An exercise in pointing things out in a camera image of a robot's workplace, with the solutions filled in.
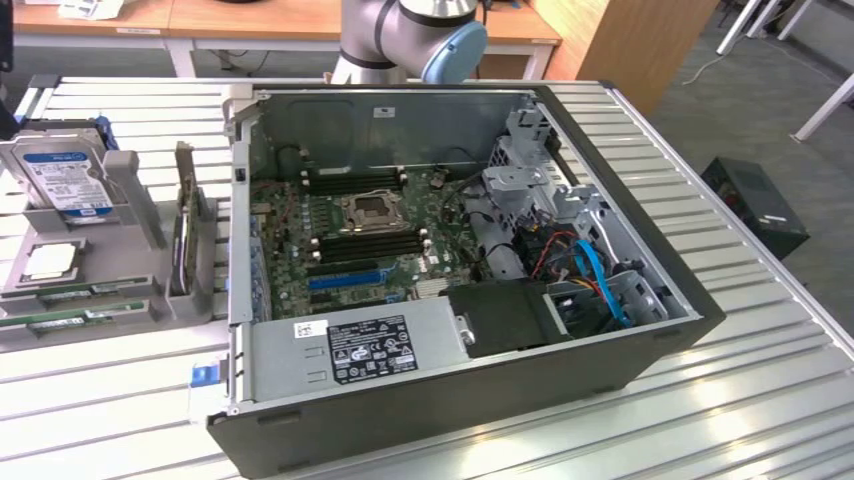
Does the black box on floor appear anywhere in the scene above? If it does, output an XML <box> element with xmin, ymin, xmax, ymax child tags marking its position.
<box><xmin>698</xmin><ymin>156</ymin><xmax>811</xmax><ymax>260</ymax></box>

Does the red and yellow wire bundle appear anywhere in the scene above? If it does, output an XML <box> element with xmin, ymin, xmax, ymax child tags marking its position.
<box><xmin>518</xmin><ymin>224</ymin><xmax>595</xmax><ymax>291</ymax></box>

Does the silver metal disk bay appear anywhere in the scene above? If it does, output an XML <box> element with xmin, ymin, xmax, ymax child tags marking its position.
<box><xmin>479</xmin><ymin>104</ymin><xmax>606</xmax><ymax>236</ymax></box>

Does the blue expansion slot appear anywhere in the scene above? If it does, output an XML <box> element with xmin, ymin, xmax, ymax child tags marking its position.
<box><xmin>307</xmin><ymin>269</ymin><xmax>386</xmax><ymax>292</ymax></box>

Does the silver chipset heatsink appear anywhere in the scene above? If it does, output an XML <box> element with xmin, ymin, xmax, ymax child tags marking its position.
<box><xmin>411</xmin><ymin>279</ymin><xmax>450</xmax><ymax>302</ymax></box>

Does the grey parts rack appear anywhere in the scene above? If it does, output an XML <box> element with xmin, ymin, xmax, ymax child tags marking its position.
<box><xmin>0</xmin><ymin>149</ymin><xmax>221</xmax><ymax>335</ymax></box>

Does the black RAM slot bank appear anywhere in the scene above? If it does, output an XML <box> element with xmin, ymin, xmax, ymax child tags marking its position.
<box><xmin>310</xmin><ymin>227</ymin><xmax>434</xmax><ymax>263</ymax></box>
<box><xmin>300</xmin><ymin>166</ymin><xmax>410</xmax><ymax>196</ymax></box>

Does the white table leg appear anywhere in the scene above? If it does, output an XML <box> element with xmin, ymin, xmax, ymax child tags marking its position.
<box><xmin>790</xmin><ymin>74</ymin><xmax>854</xmax><ymax>143</ymax></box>

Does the hard disk with blue label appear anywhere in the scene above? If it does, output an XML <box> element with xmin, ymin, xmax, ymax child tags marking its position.
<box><xmin>0</xmin><ymin>119</ymin><xmax>115</xmax><ymax>217</ymax></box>

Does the black fan shroud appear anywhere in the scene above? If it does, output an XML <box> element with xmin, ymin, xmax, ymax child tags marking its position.
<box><xmin>446</xmin><ymin>279</ymin><xmax>568</xmax><ymax>360</ymax></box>

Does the silver CPU socket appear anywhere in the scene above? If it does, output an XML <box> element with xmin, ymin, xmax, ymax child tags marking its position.
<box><xmin>336</xmin><ymin>189</ymin><xmax>412</xmax><ymax>236</ymax></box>

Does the graphics card with metal bracket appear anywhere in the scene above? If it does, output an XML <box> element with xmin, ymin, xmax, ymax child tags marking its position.
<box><xmin>168</xmin><ymin>140</ymin><xmax>204</xmax><ymax>296</ymax></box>

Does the green motherboard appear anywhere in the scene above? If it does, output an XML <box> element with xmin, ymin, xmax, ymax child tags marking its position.
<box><xmin>248</xmin><ymin>167</ymin><xmax>499</xmax><ymax>322</ymax></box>

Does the silver CPU chip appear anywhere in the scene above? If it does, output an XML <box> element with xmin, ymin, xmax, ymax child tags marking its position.
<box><xmin>21</xmin><ymin>242</ymin><xmax>83</xmax><ymax>281</ymax></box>

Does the wooden desk with white frame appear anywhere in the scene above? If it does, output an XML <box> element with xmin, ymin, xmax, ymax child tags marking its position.
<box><xmin>12</xmin><ymin>0</ymin><xmax>563</xmax><ymax>80</ymax></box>

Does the blue SATA wire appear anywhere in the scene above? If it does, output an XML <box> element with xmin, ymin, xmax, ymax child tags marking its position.
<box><xmin>574</xmin><ymin>238</ymin><xmax>632</xmax><ymax>329</ymax></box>

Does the wooden cabinet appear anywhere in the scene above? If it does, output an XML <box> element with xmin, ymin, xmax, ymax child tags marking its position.
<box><xmin>574</xmin><ymin>0</ymin><xmax>722</xmax><ymax>115</ymax></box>

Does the black open PC case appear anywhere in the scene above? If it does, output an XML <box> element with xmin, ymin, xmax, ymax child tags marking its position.
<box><xmin>204</xmin><ymin>82</ymin><xmax>727</xmax><ymax>478</ymax></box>

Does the grey power supply unit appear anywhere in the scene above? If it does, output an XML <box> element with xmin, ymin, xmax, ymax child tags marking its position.
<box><xmin>245</xmin><ymin>298</ymin><xmax>476</xmax><ymax>404</ymax></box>

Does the blue case latch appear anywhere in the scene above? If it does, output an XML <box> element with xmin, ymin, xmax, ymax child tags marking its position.
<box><xmin>188</xmin><ymin>352</ymin><xmax>231</xmax><ymax>390</ymax></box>

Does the green RAM stick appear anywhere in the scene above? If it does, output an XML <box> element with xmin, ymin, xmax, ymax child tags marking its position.
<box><xmin>0</xmin><ymin>282</ymin><xmax>149</xmax><ymax>307</ymax></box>
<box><xmin>0</xmin><ymin>301</ymin><xmax>148</xmax><ymax>330</ymax></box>

